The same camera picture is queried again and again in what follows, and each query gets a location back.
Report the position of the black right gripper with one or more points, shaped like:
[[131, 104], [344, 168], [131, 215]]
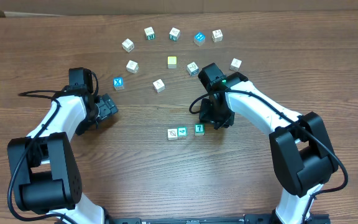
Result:
[[207, 116]]

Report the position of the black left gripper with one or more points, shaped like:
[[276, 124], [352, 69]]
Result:
[[107, 105]]

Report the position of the green 7 wooden block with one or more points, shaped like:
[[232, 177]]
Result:
[[199, 130]]

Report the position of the green 4 wooden block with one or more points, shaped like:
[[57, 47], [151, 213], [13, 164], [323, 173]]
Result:
[[182, 132]]

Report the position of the leaf drawing wooden block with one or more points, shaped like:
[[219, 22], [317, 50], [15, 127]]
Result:
[[172, 134]]

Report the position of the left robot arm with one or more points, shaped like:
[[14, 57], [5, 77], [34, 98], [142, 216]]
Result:
[[45, 179]]

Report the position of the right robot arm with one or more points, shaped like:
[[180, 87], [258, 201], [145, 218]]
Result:
[[302, 154]]

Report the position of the blue X wooden block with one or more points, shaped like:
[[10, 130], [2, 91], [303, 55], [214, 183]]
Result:
[[118, 83]]

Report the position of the wooden block blue side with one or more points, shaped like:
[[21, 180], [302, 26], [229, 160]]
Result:
[[192, 69]]

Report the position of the wooden block left middle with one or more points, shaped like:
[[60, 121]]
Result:
[[132, 66]]

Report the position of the wooden block far right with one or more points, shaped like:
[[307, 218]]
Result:
[[235, 65]]

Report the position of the wooden block red drawing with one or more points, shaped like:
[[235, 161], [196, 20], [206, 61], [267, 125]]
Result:
[[158, 85]]

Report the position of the yellow top wooden block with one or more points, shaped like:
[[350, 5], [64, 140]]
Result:
[[171, 62]]

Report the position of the plain wooden block far left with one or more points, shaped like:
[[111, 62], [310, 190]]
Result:
[[128, 45]]

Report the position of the blue top wooden block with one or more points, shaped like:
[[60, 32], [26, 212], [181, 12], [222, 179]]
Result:
[[199, 39]]

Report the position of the wooden block drawing top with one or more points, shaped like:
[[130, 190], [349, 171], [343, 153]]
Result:
[[217, 35]]

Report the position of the wooden block teal letter side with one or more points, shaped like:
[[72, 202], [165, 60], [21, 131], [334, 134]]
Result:
[[174, 34]]

